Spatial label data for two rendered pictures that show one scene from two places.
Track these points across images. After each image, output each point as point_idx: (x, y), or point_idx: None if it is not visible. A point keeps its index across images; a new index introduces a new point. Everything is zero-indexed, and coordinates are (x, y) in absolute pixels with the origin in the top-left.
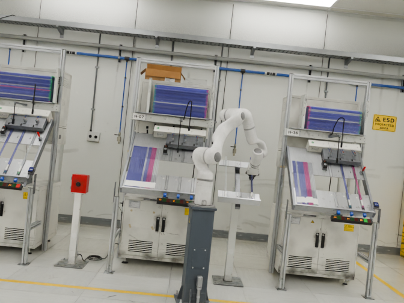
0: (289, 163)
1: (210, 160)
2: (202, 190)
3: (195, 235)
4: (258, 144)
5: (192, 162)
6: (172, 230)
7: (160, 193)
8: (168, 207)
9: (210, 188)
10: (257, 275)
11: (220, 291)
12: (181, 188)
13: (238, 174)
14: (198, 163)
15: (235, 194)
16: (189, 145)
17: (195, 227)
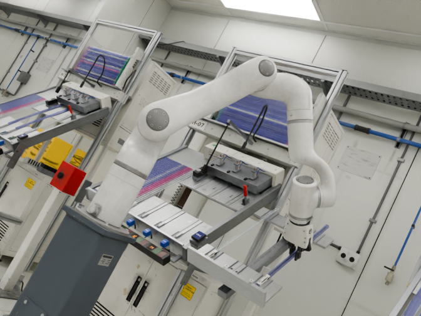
0: (418, 274)
1: (140, 121)
2: (106, 182)
3: (44, 271)
4: (317, 173)
5: (224, 202)
6: (148, 311)
7: (128, 218)
8: (160, 268)
9: (123, 186)
10: None
11: None
12: (166, 225)
13: (282, 245)
14: (134, 135)
15: (232, 264)
16: (238, 177)
17: (51, 253)
